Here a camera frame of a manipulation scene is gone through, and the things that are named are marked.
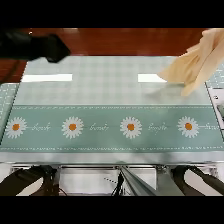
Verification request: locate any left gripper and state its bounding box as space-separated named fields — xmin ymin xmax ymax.
xmin=44 ymin=33 xmax=72 ymax=64

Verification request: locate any black cable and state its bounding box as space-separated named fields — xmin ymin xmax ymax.
xmin=110 ymin=171 xmax=126 ymax=197

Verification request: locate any cream garment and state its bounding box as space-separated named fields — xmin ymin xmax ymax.
xmin=156 ymin=28 xmax=224 ymax=98

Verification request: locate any silver frame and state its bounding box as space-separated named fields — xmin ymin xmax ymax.
xmin=0 ymin=85 xmax=224 ymax=197

